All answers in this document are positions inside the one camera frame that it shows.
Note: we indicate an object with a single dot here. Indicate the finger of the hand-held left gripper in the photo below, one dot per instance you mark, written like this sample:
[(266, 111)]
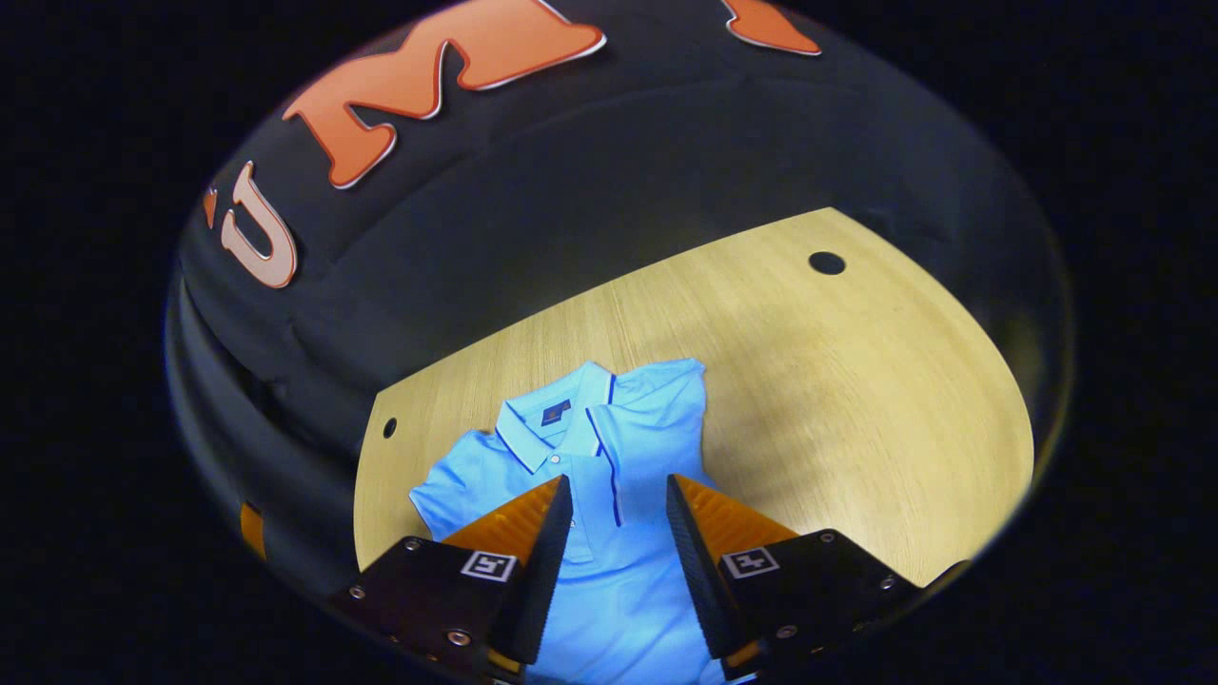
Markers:
[(253, 531)]

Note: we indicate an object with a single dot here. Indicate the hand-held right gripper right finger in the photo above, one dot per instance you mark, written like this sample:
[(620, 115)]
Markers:
[(699, 580)]

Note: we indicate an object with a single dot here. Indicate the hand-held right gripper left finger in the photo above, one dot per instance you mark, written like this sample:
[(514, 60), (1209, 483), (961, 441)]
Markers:
[(542, 580)]

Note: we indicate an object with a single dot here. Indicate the light blue T-shirt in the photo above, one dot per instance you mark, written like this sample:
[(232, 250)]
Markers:
[(618, 590)]

